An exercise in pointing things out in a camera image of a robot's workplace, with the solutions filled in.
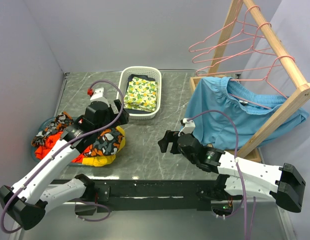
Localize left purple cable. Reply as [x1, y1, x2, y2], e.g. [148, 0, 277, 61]
[0, 79, 125, 234]

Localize yellow shorts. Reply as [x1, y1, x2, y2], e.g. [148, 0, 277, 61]
[82, 126, 126, 167]

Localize blue shorts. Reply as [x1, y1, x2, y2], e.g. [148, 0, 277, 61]
[180, 76, 310, 150]

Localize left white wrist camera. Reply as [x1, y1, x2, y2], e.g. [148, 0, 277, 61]
[87, 87, 106, 102]

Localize purple cable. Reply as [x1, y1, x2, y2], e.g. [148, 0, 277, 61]
[0, 79, 125, 234]
[186, 109, 257, 238]

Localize orange shorts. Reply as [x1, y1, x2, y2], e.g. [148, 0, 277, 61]
[34, 131, 93, 164]

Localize pink hanger holding blue shorts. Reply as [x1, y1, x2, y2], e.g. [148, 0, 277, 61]
[227, 53, 295, 112]

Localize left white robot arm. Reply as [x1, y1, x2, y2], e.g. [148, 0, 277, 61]
[0, 99, 129, 230]

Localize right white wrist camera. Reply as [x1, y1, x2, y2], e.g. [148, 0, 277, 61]
[178, 118, 196, 136]

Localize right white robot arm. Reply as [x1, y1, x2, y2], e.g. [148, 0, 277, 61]
[157, 130, 306, 213]

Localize camouflage pattern shorts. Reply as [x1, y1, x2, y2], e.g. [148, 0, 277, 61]
[31, 111, 125, 163]

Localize white plastic basket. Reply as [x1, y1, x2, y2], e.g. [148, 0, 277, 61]
[118, 66, 162, 120]

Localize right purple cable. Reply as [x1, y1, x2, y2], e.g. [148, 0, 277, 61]
[186, 109, 257, 238]

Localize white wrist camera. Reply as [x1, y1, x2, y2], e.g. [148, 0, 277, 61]
[178, 118, 196, 136]
[87, 87, 106, 102]

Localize lemon print folded cloth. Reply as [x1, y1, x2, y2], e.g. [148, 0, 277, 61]
[123, 76, 159, 113]

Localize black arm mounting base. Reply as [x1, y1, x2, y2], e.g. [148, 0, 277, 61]
[46, 178, 243, 213]

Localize wooden clothes rack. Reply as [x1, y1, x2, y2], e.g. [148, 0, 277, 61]
[191, 0, 310, 158]

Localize pink wire hanger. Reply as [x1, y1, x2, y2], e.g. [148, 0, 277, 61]
[195, 22, 275, 77]
[188, 0, 243, 53]
[192, 7, 264, 68]

